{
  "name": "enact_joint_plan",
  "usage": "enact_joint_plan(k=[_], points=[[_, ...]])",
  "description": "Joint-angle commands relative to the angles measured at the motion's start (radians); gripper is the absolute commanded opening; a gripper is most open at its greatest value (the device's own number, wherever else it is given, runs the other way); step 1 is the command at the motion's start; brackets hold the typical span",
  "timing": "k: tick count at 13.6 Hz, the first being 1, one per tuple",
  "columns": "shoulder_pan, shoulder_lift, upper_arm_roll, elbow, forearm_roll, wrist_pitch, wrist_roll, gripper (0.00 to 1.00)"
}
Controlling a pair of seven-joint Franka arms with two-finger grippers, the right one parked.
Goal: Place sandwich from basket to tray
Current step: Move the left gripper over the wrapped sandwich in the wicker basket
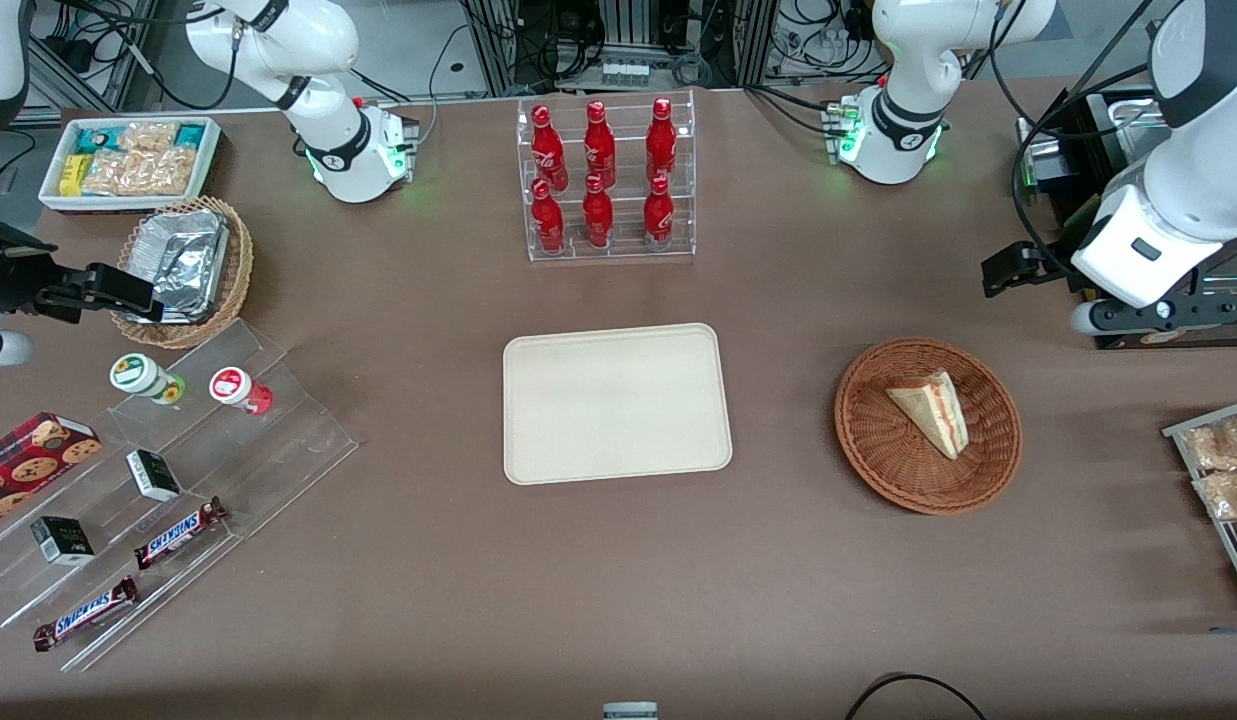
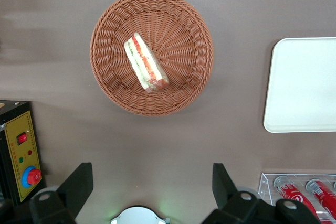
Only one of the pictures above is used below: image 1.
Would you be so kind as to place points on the white plastic snack bin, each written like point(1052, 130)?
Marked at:
point(210, 165)

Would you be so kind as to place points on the light tan wicker basket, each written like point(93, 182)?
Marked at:
point(240, 260)

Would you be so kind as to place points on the large clear cracker bag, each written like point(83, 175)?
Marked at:
point(143, 172)

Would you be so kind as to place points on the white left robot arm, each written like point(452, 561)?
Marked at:
point(908, 60)

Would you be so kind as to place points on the white power strip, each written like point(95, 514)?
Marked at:
point(624, 72)

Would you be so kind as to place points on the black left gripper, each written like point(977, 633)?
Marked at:
point(1044, 263)

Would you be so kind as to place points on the aluminium frame rack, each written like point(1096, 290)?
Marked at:
point(618, 30)

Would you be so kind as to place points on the snickers chocolate bar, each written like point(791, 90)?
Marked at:
point(178, 532)
point(83, 613)

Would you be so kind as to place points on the beige plastic tray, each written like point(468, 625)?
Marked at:
point(618, 405)

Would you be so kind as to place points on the silver foil container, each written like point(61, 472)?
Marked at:
point(183, 255)

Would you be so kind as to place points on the small clear cracker bag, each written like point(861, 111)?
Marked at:
point(150, 136)

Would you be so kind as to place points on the small black box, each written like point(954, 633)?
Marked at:
point(63, 540)
point(153, 475)

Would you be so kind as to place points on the red cola bottle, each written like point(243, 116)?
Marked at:
point(549, 150)
point(661, 145)
point(598, 218)
point(659, 215)
point(548, 222)
point(599, 150)

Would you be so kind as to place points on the clear acrylic stepped shelf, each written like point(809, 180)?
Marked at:
point(278, 440)

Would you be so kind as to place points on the yellow snack packet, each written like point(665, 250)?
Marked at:
point(72, 174)

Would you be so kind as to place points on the brown round wicker basket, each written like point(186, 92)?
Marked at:
point(878, 440)

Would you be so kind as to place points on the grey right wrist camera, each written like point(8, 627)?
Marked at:
point(3, 348)

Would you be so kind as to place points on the teal snack packet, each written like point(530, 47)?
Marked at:
point(98, 140)
point(191, 134)

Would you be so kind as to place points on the triangular sandwich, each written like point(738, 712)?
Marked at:
point(933, 412)

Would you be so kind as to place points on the clear bag of snacks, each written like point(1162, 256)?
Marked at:
point(1218, 445)
point(1228, 495)

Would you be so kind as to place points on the small grey device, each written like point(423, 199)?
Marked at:
point(630, 711)

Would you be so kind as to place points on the clear acrylic bottle rack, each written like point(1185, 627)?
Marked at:
point(623, 250)

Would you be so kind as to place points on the green lid cup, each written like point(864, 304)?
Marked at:
point(138, 373)

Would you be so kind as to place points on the red chocolate cookie box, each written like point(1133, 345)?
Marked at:
point(28, 465)

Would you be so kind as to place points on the red lid cup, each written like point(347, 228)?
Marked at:
point(233, 386)

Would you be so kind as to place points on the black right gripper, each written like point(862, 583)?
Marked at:
point(6, 275)

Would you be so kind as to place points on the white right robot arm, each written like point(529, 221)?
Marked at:
point(328, 150)

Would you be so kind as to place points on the black food warmer appliance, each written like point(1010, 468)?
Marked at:
point(1128, 105)

